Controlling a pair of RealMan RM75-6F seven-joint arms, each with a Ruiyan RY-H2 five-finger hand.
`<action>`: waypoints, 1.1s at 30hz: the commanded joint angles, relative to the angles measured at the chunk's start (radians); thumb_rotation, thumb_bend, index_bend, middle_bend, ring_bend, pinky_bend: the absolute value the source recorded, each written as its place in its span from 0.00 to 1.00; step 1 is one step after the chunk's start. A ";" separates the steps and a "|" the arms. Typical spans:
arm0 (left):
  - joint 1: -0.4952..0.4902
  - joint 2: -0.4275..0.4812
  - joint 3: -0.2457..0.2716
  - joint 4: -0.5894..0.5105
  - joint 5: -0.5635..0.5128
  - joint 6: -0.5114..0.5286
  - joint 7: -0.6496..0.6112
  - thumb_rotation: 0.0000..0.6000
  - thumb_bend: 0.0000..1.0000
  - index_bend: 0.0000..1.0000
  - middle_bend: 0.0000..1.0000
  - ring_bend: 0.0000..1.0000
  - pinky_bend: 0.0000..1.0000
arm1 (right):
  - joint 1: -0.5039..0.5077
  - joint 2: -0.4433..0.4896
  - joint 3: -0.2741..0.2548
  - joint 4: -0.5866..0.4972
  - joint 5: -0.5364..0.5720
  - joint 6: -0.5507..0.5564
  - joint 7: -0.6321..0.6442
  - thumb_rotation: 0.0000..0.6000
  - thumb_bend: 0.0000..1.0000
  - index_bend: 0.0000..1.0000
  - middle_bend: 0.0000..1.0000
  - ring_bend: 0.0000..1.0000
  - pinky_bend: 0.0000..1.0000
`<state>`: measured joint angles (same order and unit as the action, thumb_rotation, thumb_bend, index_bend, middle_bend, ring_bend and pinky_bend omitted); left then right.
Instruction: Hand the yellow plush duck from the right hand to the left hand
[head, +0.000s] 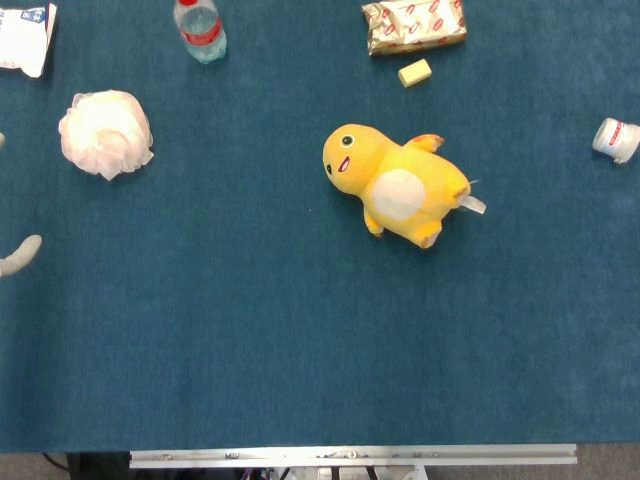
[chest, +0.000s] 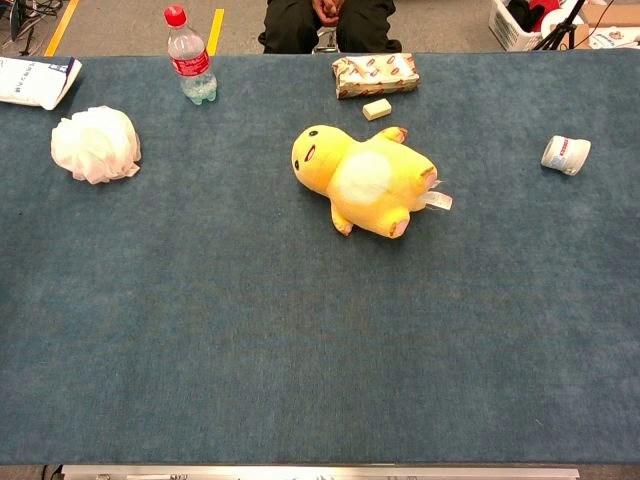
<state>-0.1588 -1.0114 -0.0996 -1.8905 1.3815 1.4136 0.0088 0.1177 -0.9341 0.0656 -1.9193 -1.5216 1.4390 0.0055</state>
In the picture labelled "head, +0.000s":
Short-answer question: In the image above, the gold snack package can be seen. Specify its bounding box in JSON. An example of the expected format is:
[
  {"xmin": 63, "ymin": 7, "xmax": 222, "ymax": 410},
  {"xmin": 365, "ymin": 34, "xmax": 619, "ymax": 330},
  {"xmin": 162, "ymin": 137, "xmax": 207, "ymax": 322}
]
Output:
[{"xmin": 361, "ymin": 0, "xmax": 468, "ymax": 57}]

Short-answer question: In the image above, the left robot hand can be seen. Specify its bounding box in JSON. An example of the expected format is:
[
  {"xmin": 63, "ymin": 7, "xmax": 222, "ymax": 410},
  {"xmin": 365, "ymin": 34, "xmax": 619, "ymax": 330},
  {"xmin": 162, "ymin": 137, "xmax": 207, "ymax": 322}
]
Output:
[{"xmin": 0, "ymin": 132, "xmax": 44, "ymax": 279}]

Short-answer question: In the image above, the blue felt table cover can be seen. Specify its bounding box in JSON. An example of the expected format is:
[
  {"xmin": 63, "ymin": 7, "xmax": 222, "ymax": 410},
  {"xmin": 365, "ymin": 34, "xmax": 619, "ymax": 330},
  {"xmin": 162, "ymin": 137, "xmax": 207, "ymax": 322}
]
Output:
[{"xmin": 0, "ymin": 0, "xmax": 640, "ymax": 454}]

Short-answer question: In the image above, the clear bottle with red label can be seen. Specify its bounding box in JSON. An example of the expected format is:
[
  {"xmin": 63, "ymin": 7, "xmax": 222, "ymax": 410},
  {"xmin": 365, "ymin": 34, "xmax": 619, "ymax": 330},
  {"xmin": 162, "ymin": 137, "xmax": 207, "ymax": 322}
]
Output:
[{"xmin": 173, "ymin": 0, "xmax": 228, "ymax": 65}]

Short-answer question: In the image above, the small yellow block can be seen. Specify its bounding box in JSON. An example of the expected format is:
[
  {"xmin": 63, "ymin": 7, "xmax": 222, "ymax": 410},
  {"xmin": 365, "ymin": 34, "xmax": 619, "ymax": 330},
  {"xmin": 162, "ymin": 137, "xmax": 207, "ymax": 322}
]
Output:
[{"xmin": 398, "ymin": 58, "xmax": 433, "ymax": 89}]

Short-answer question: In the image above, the yellow plush toy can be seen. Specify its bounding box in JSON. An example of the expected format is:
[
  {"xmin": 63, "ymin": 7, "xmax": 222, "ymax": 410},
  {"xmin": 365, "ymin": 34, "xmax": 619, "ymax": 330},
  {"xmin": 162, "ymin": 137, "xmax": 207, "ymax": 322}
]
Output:
[{"xmin": 322, "ymin": 123, "xmax": 487, "ymax": 250}]

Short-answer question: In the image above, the aluminium profile rail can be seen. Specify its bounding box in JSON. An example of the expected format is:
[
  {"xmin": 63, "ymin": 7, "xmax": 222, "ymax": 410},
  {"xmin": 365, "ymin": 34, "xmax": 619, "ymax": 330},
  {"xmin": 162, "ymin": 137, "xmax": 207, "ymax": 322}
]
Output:
[{"xmin": 128, "ymin": 443, "xmax": 578, "ymax": 470}]

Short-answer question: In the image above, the small white jar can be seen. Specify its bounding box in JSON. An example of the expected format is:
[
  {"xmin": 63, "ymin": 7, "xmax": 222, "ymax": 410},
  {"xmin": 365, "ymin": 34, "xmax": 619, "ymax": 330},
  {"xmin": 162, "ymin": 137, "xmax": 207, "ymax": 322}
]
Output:
[{"xmin": 592, "ymin": 117, "xmax": 640, "ymax": 165}]

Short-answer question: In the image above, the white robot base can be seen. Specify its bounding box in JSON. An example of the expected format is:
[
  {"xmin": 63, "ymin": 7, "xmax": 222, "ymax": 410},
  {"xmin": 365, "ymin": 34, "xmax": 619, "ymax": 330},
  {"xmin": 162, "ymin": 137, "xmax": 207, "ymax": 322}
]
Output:
[{"xmin": 288, "ymin": 465, "xmax": 427, "ymax": 480}]

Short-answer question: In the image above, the white mesh bath pouf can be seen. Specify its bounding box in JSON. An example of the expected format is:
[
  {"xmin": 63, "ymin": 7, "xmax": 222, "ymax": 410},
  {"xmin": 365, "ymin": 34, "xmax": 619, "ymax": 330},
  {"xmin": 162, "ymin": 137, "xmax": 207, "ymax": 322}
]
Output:
[{"xmin": 58, "ymin": 89, "xmax": 155, "ymax": 182}]

